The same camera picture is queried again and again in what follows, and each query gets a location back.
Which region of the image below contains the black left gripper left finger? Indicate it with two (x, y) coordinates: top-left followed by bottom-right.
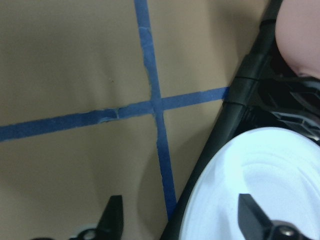
(96, 195), (124, 240)

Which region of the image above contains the black plate rack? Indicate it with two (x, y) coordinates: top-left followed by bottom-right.
(161, 0), (320, 240)

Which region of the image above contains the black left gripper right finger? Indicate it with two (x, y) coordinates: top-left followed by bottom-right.
(237, 193), (273, 240)

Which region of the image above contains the pink plate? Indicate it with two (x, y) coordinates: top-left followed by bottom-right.
(275, 0), (320, 79)

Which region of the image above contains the blue plate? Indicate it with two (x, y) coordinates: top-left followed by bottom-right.
(179, 127), (320, 240)

